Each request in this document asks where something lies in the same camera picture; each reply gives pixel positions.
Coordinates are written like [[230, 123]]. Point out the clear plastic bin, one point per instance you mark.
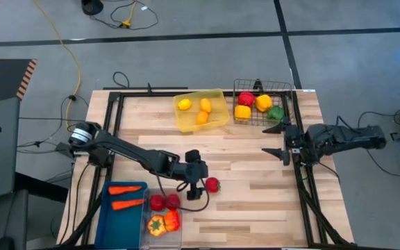
[[162, 241]]

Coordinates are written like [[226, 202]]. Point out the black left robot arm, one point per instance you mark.
[[134, 152]]

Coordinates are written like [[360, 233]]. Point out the blue plastic bin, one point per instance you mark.
[[120, 225]]

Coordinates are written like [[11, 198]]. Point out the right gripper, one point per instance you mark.
[[293, 142]]

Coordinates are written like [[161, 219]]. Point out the black round floor object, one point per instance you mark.
[[92, 6]]

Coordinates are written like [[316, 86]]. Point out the yellow lemon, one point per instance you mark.
[[184, 104]]

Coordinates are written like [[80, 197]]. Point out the red orange bell pepper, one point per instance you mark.
[[173, 221]]

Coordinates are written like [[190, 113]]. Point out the black aluminium table frame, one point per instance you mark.
[[141, 94]]

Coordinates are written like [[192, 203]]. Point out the orange carrot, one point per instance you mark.
[[123, 190], [127, 204]]

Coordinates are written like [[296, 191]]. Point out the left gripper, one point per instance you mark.
[[194, 172]]

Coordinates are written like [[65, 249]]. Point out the green bell pepper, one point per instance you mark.
[[276, 113]]

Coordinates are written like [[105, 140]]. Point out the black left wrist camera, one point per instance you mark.
[[193, 155]]

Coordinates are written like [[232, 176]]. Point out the yellow translucent plastic bin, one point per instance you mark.
[[217, 119]]

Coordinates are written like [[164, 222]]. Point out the black metal bar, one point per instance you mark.
[[134, 88]]

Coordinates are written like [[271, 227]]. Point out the black mat with orange stripes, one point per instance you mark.
[[2, 80]]

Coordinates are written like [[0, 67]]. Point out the yellow power plug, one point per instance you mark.
[[126, 23]]

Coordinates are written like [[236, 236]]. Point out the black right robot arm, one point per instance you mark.
[[346, 139]]

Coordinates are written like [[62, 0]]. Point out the orange oval fruit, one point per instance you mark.
[[206, 105], [202, 118]]

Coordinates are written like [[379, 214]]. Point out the black floor tape line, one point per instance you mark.
[[186, 37], [287, 45]]

